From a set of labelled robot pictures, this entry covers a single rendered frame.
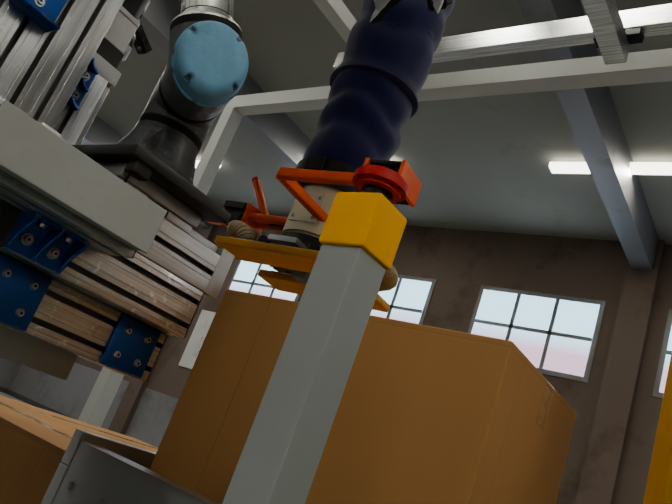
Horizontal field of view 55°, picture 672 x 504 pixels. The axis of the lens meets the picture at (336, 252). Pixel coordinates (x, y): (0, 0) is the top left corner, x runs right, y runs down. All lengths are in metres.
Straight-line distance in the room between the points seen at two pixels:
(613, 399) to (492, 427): 6.01
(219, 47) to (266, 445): 0.62
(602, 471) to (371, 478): 5.87
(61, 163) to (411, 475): 0.63
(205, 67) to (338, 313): 0.49
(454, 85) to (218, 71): 3.29
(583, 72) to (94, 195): 3.33
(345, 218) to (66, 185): 0.36
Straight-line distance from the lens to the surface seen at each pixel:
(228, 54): 1.07
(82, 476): 1.23
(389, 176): 0.78
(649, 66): 3.85
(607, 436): 6.88
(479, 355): 0.99
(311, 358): 0.71
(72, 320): 1.10
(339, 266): 0.74
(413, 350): 1.04
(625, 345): 7.10
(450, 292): 8.00
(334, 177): 1.26
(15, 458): 1.70
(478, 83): 4.19
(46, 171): 0.87
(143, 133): 1.15
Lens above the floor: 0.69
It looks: 18 degrees up
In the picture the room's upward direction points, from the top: 21 degrees clockwise
